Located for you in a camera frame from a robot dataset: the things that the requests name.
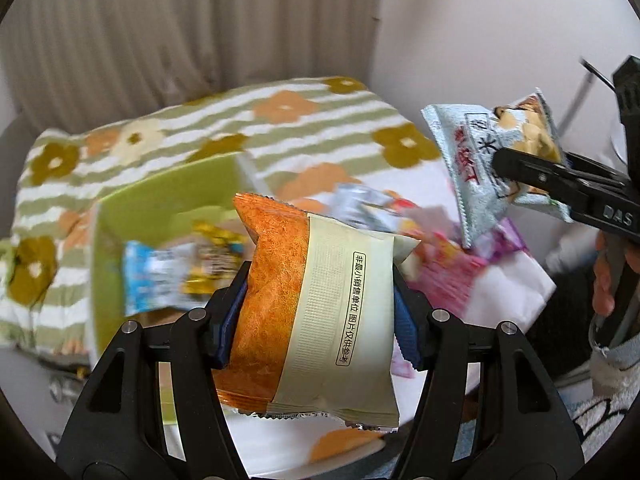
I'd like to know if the green striped flower blanket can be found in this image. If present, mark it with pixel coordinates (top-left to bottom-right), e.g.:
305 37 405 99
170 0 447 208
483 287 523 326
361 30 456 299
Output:
0 76 443 361

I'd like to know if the pink snack packet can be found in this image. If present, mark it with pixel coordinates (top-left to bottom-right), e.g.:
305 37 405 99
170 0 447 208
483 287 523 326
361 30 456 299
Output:
400 230 487 322

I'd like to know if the yellow snack packet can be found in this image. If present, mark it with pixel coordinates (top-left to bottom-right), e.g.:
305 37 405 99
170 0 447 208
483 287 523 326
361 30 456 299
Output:
182 222 251 309

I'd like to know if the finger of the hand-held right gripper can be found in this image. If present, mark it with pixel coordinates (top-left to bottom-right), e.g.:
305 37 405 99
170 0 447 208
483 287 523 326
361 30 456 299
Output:
492 147 599 222
565 152 626 187

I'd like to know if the green cardboard box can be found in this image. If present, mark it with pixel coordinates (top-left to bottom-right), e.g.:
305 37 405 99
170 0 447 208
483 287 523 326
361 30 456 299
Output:
85 152 273 426

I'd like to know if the purple snack packet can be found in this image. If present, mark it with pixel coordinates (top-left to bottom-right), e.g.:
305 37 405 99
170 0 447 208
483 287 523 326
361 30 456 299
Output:
475 217 531 264

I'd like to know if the light blue snack packet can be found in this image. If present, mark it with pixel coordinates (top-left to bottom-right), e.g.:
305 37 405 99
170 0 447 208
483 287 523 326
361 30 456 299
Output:
420 87 576 251

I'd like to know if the person's right hand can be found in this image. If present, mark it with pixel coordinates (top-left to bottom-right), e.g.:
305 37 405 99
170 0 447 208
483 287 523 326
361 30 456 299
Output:
591 234 627 318

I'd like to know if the beige curtain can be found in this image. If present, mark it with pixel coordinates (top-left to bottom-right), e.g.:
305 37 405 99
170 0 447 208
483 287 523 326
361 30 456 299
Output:
0 0 386 117

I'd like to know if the orange and cream snack packet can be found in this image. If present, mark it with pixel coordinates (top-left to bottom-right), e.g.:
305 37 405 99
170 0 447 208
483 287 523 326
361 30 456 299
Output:
232 192 421 431

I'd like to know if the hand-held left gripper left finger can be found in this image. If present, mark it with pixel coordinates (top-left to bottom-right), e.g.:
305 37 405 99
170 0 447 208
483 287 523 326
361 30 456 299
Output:
55 260 251 480

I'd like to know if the blue and white snack packet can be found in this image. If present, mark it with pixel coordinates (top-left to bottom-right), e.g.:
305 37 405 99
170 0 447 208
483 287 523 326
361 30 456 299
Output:
122 240 201 317

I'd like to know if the grey bed headboard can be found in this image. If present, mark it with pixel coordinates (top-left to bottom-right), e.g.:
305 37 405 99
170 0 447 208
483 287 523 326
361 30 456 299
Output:
0 105 41 171

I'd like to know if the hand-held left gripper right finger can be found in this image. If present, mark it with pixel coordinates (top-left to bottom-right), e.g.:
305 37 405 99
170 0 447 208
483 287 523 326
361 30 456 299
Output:
392 262 586 480

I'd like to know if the silver blue snack packet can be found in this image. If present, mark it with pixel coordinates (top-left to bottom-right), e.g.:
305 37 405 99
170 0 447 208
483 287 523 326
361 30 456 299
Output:
330 182 417 234

